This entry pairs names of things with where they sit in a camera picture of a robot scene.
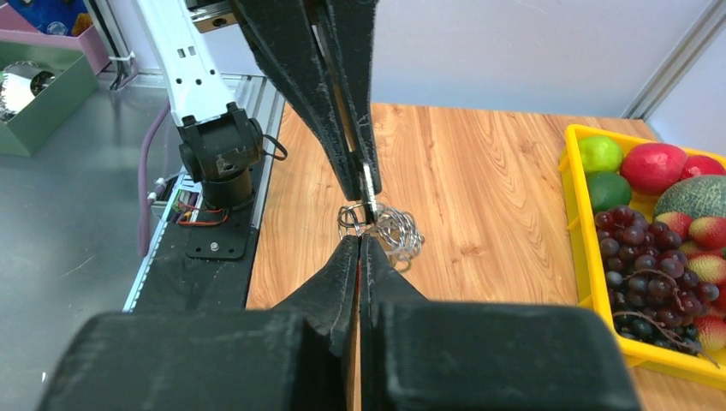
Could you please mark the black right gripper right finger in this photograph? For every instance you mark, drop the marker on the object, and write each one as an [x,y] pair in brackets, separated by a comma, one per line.
[418,354]

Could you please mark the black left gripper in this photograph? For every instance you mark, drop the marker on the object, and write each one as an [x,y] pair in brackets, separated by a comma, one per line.
[210,14]

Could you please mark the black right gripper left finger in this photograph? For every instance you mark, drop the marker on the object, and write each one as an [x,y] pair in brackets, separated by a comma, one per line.
[294,356]

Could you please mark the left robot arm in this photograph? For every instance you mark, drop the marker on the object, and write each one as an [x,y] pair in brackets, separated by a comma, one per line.
[219,140]

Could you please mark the yellow plastic fruit tray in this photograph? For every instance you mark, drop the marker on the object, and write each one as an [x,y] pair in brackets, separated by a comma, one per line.
[589,271]

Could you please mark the dark purple grape bunch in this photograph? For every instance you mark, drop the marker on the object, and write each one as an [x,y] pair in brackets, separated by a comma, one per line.
[634,283]

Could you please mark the dark green lime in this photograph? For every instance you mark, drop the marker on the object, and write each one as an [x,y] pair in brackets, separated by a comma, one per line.
[607,190]

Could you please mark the red grape bunch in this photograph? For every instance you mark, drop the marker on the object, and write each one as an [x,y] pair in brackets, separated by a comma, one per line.
[692,256]

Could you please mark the light green apple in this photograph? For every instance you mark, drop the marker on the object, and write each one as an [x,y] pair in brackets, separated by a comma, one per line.
[600,153]

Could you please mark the red apple lower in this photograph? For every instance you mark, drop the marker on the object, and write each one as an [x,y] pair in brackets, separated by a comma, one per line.
[652,168]

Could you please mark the red apple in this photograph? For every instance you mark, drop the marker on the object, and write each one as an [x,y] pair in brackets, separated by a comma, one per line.
[652,168]
[700,165]

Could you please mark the green storage box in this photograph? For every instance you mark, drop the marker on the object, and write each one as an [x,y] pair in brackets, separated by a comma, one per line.
[40,87]

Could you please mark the green melon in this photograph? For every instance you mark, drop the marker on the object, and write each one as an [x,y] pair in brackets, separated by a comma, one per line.
[699,196]

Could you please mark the red apple upper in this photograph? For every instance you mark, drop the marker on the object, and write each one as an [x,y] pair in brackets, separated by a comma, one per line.
[700,165]

